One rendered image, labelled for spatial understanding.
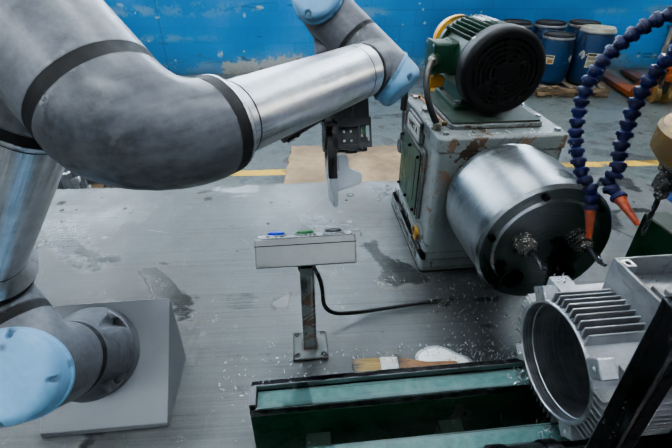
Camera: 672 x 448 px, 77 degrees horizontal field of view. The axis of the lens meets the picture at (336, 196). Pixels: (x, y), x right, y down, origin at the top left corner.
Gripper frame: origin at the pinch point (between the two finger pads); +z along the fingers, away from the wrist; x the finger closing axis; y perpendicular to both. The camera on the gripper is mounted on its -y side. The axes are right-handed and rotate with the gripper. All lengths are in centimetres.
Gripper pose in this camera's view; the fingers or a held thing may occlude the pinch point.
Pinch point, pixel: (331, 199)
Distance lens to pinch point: 74.2
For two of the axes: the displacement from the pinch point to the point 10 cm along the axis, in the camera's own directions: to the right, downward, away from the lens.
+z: 0.5, 10.0, 0.1
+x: -0.9, -0.1, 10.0
